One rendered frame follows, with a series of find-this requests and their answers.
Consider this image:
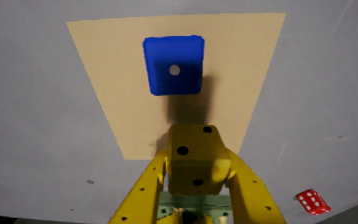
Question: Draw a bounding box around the tan flat mat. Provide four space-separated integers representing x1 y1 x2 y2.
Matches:
66 13 286 160

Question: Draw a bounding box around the red die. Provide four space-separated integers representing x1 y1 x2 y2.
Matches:
296 189 331 216

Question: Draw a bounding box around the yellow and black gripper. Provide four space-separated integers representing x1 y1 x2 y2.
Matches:
107 148 287 224

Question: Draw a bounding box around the dark blue die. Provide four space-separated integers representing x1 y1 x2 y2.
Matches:
142 35 205 96

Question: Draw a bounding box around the yellow die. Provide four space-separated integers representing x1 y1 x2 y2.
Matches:
167 125 232 196

